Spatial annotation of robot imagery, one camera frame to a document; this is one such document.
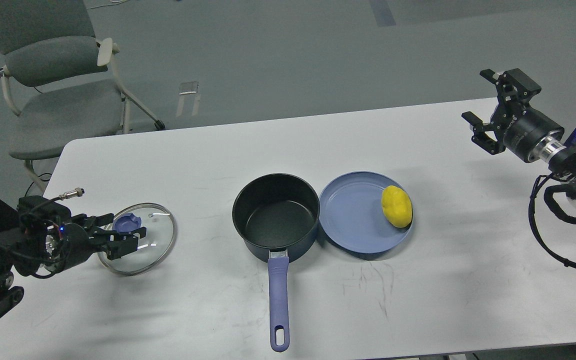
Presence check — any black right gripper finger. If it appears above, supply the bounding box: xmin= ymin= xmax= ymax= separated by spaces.
xmin=480 ymin=68 xmax=542 ymax=121
xmin=461 ymin=112 xmax=506 ymax=155

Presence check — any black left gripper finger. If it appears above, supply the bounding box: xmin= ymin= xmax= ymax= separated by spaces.
xmin=70 ymin=213 xmax=115 ymax=231
xmin=87 ymin=227 xmax=147 ymax=261

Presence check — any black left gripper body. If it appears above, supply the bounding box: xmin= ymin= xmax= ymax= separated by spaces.
xmin=39 ymin=219 xmax=99 ymax=273

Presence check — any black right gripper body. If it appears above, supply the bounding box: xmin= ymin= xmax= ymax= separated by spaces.
xmin=491 ymin=105 xmax=564 ymax=163

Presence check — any glass lid blue knob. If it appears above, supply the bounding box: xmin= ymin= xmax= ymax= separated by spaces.
xmin=97 ymin=202 xmax=178 ymax=277

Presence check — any yellow potato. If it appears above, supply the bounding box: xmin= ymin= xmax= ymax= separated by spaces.
xmin=381 ymin=185 xmax=413 ymax=229

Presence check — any blue pot with handle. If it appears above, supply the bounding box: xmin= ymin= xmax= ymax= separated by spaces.
xmin=231 ymin=173 xmax=320 ymax=353

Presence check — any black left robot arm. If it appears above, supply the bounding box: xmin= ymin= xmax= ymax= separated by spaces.
xmin=0 ymin=187 xmax=147 ymax=319

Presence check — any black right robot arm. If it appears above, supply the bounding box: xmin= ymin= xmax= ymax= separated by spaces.
xmin=462 ymin=68 xmax=576 ymax=269

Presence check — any grey office chair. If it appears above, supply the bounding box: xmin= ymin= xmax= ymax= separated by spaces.
xmin=0 ymin=0 xmax=166 ymax=192

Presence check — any blue plate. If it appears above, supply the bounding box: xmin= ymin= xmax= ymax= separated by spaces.
xmin=319 ymin=171 xmax=414 ymax=256

